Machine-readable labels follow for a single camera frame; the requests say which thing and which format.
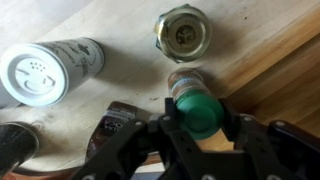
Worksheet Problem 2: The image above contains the green lid spice shaker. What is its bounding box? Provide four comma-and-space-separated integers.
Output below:
168, 68, 224, 140

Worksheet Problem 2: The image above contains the white salt shaker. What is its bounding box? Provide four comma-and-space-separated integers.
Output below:
1, 38, 105, 107

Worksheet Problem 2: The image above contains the gold lid glass jar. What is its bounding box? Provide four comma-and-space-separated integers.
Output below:
154, 4, 211, 63

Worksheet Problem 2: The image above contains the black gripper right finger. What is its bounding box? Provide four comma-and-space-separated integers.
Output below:
219, 98, 247, 142

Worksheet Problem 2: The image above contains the wooden cutlery tray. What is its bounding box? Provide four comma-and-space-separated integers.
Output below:
218, 6, 320, 138

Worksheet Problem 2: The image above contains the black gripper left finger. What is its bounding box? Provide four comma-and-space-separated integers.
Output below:
159, 98, 183, 134

